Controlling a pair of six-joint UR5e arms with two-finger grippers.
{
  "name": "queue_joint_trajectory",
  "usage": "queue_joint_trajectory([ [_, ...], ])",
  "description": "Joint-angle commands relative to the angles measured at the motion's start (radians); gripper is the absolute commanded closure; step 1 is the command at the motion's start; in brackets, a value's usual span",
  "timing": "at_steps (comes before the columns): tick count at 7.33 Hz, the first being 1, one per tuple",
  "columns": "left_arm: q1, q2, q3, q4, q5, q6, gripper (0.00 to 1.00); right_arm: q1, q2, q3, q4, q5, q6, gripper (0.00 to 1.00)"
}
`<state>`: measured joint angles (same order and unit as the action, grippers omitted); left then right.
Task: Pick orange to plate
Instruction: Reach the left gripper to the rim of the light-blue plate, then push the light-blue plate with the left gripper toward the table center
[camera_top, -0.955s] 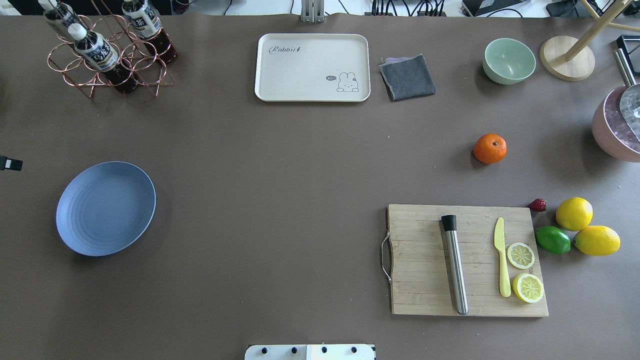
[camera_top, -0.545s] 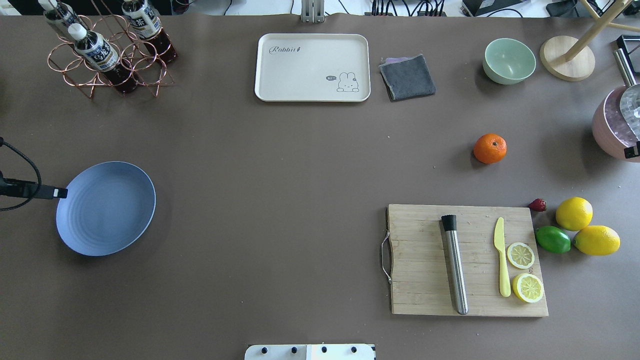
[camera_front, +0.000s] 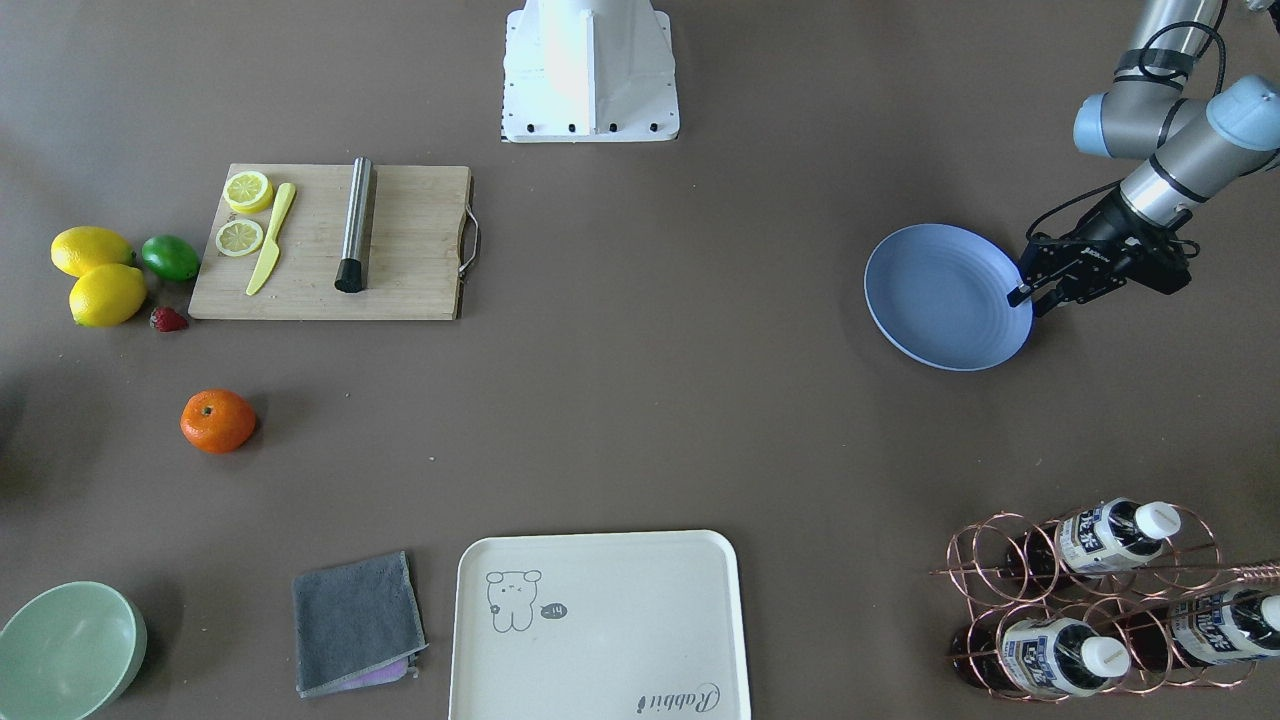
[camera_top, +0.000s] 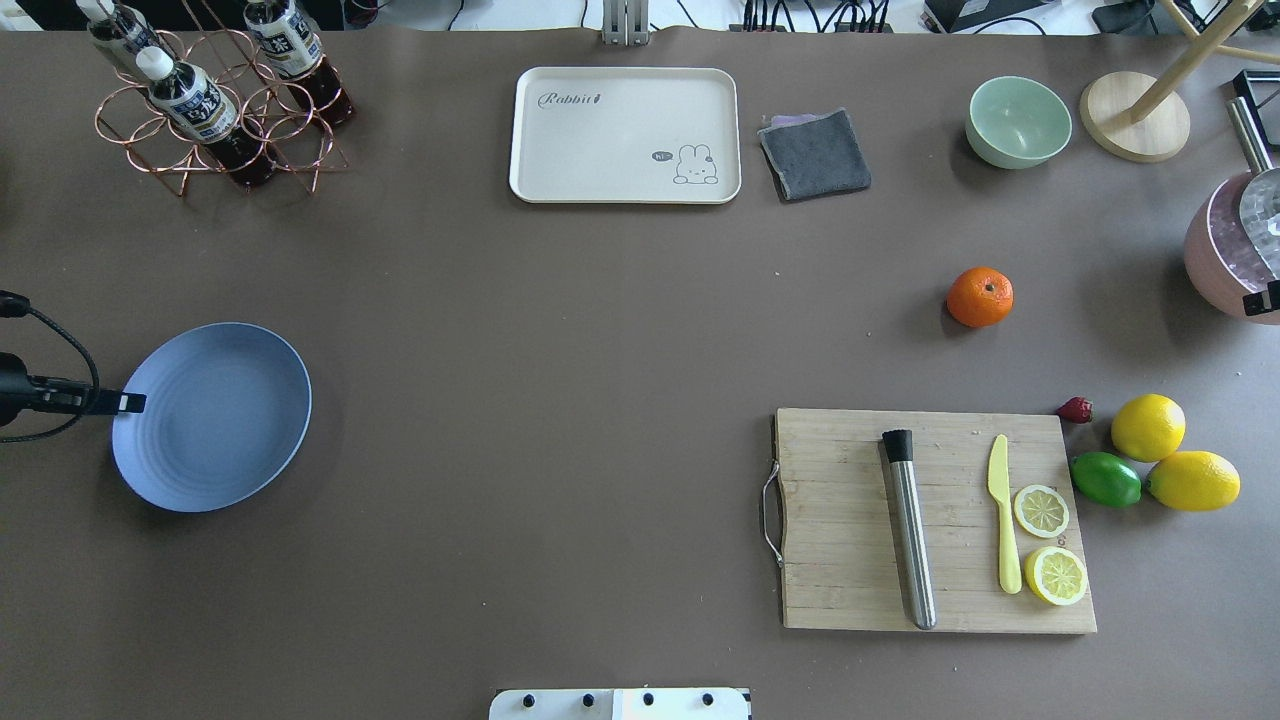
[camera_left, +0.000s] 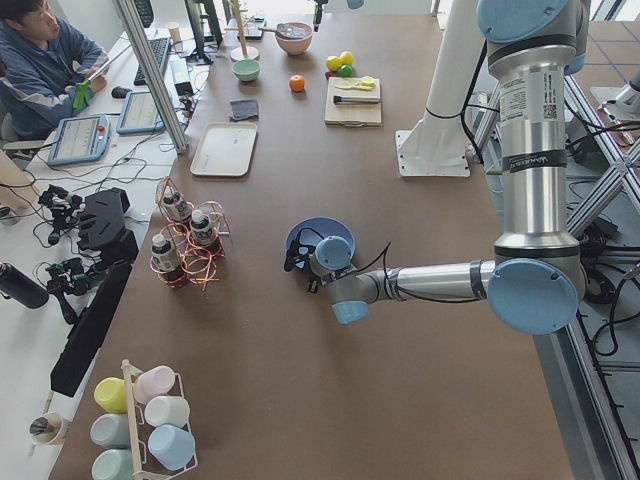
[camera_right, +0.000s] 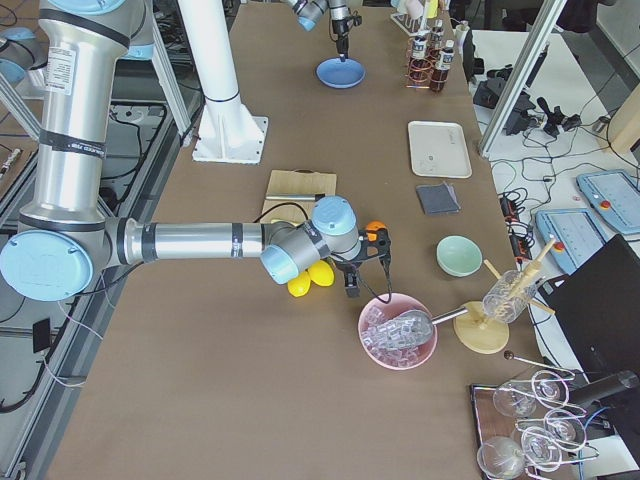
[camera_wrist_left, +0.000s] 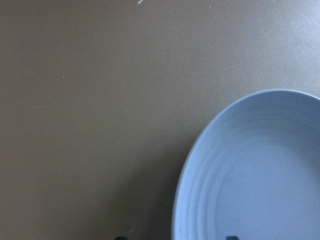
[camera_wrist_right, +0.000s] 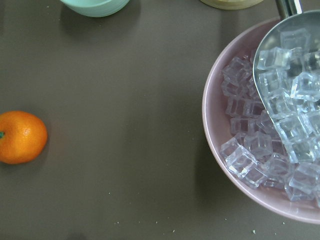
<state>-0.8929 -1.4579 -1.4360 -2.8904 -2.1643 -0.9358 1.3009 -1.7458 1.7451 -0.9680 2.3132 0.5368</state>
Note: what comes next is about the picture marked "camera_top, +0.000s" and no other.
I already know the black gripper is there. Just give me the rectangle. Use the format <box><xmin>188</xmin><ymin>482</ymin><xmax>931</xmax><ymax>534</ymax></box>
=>
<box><xmin>1</xmin><ymin>352</ymin><xmax>147</xmax><ymax>427</ymax></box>

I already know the orange fruit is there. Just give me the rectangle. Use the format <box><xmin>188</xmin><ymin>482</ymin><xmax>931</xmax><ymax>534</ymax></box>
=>
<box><xmin>945</xmin><ymin>266</ymin><xmax>1015</xmax><ymax>328</ymax></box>

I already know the blue plate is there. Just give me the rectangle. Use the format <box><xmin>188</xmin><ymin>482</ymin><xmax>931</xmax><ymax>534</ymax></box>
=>
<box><xmin>111</xmin><ymin>322</ymin><xmax>314</xmax><ymax>512</ymax></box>

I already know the tea bottle lower left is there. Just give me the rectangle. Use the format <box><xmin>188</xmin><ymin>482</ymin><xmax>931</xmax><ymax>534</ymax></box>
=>
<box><xmin>134</xmin><ymin>46</ymin><xmax>276</xmax><ymax>187</ymax></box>

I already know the tea bottle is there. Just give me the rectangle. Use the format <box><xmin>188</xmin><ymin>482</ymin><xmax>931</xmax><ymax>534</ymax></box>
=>
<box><xmin>76</xmin><ymin>0</ymin><xmax>173</xmax><ymax>78</ymax></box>
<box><xmin>242</xmin><ymin>1</ymin><xmax>356</xmax><ymax>128</ymax></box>
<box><xmin>134</xmin><ymin>46</ymin><xmax>276</xmax><ymax>187</ymax></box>

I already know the tea bottle lower right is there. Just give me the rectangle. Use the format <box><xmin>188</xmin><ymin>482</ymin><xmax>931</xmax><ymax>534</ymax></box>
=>
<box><xmin>76</xmin><ymin>0</ymin><xmax>173</xmax><ymax>78</ymax></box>

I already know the tea bottle upper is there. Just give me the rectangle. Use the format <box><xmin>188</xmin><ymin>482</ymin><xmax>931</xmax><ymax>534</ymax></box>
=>
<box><xmin>242</xmin><ymin>1</ymin><xmax>356</xmax><ymax>128</ymax></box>

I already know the cream rabbit tray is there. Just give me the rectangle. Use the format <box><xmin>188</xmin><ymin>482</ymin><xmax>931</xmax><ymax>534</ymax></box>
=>
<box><xmin>508</xmin><ymin>67</ymin><xmax>742</xmax><ymax>204</ymax></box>

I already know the grey folded cloth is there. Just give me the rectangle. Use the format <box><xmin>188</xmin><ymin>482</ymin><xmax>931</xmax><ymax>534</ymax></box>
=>
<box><xmin>756</xmin><ymin>108</ymin><xmax>873</xmax><ymax>202</ymax></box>

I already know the wooden cutting board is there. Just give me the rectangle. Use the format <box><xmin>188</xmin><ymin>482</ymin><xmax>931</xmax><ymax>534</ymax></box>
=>
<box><xmin>774</xmin><ymin>407</ymin><xmax>1097</xmax><ymax>635</ymax></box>

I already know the steel muddler black tip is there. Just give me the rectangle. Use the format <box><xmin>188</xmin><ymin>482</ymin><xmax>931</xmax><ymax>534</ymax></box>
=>
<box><xmin>882</xmin><ymin>429</ymin><xmax>938</xmax><ymax>632</ymax></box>

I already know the yellow plastic knife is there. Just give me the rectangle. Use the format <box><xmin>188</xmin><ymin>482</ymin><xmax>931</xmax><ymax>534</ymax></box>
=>
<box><xmin>987</xmin><ymin>434</ymin><xmax>1023</xmax><ymax>594</ymax></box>

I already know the lemon slice on board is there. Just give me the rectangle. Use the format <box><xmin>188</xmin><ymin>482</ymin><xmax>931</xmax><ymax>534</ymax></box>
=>
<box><xmin>1012</xmin><ymin>484</ymin><xmax>1071</xmax><ymax>539</ymax></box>

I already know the green bowl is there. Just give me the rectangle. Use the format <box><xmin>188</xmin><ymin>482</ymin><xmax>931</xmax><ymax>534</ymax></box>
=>
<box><xmin>965</xmin><ymin>76</ymin><xmax>1073</xmax><ymax>170</ymax></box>

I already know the lemon half on board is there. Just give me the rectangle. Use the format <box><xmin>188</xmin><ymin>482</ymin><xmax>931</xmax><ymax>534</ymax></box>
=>
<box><xmin>1023</xmin><ymin>547</ymin><xmax>1088</xmax><ymax>607</ymax></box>

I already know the red strawberry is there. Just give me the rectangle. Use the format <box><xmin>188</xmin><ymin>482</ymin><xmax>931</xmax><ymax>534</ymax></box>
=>
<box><xmin>1055</xmin><ymin>396</ymin><xmax>1093</xmax><ymax>424</ymax></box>

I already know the green lime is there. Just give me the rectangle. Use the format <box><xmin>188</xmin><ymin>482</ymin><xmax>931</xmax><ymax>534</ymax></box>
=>
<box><xmin>1069</xmin><ymin>451</ymin><xmax>1142</xmax><ymax>509</ymax></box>

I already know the yellow lemon upper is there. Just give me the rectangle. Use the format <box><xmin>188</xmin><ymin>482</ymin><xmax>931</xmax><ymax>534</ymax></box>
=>
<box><xmin>1110</xmin><ymin>395</ymin><xmax>1187</xmax><ymax>462</ymax></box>

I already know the yellow lemon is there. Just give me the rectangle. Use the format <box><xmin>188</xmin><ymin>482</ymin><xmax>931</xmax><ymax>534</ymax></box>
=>
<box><xmin>1110</xmin><ymin>395</ymin><xmax>1187</xmax><ymax>462</ymax></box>
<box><xmin>1147</xmin><ymin>451</ymin><xmax>1242</xmax><ymax>512</ymax></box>

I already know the wooden stand with base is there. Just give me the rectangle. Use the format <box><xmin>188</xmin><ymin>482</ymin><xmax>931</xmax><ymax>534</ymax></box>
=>
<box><xmin>1079</xmin><ymin>1</ymin><xmax>1279</xmax><ymax>163</ymax></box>

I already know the yellow lemon lower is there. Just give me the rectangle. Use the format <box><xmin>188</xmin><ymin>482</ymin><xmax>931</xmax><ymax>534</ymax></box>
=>
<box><xmin>1147</xmin><ymin>451</ymin><xmax>1242</xmax><ymax>512</ymax></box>

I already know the steel ice scoop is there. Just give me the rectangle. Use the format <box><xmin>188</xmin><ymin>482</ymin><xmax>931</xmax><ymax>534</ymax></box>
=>
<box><xmin>1228</xmin><ymin>96</ymin><xmax>1279</xmax><ymax>278</ymax></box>

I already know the copper wire bottle rack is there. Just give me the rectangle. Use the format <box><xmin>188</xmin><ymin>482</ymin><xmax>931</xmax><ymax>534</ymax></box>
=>
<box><xmin>93</xmin><ymin>1</ymin><xmax>348</xmax><ymax>197</ymax></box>

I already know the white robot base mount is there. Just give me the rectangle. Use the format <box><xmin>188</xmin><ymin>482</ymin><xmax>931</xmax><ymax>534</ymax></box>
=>
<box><xmin>488</xmin><ymin>687</ymin><xmax>753</xmax><ymax>719</ymax></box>

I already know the aluminium frame post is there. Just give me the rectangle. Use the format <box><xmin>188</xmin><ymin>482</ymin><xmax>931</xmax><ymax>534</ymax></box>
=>
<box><xmin>602</xmin><ymin>0</ymin><xmax>650</xmax><ymax>47</ymax></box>

